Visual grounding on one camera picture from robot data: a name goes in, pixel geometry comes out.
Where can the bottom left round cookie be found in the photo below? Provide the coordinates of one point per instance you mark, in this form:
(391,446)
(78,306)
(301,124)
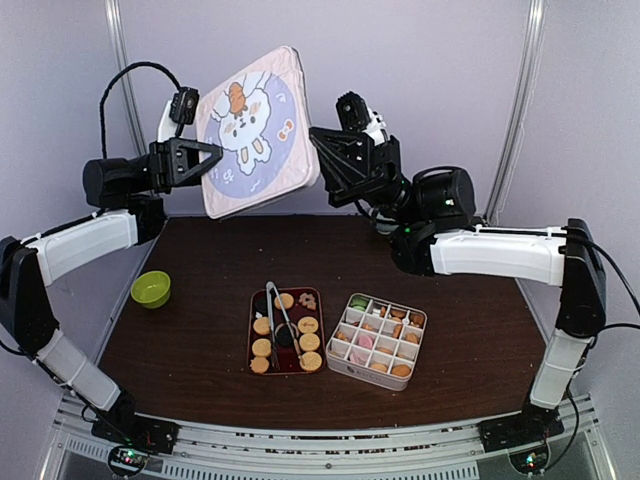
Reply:
(260,365)

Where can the green plastic bowl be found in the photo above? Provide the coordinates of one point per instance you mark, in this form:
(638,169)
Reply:
(152,289)

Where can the right aluminium frame post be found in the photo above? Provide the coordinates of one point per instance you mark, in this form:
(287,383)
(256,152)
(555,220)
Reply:
(524,91)

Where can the white handled metal tongs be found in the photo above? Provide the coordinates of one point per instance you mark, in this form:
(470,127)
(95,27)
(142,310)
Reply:
(277,311)

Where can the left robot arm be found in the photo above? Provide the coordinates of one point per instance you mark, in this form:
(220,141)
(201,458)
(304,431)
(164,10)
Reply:
(127,195)

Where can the dark red cookie tray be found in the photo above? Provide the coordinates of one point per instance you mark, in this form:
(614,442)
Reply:
(289,363)

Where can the middle left dotted cookie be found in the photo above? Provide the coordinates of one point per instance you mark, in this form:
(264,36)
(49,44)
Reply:
(262,326)

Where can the dotted round cookie right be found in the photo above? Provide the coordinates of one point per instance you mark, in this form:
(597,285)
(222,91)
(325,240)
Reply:
(309,342)

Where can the green round cookie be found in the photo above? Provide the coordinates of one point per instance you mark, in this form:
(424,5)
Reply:
(359,302)

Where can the large round tan cookie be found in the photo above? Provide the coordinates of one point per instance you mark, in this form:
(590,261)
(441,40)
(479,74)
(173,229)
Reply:
(311,361)

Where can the round cookie with pink cross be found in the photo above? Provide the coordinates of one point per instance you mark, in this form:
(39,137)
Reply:
(308,325)

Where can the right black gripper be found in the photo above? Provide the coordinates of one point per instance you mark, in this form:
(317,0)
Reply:
(355,151)

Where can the brown flower cookie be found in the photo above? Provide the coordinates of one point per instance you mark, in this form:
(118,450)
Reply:
(308,301)

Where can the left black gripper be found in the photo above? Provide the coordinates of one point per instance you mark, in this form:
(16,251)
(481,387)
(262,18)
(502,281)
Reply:
(163,166)

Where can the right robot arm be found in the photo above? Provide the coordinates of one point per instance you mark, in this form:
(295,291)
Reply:
(436,235)

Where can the black round cookie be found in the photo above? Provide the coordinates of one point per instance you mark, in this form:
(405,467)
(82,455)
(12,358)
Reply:
(260,307)
(285,334)

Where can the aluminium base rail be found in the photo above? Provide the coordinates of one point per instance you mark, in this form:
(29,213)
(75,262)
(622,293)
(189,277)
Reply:
(452,450)

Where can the smooth round tan cookie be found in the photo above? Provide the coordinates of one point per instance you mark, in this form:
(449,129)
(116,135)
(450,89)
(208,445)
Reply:
(401,370)

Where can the white divided cookie tin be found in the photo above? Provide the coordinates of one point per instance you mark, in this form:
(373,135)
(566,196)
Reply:
(398,331)

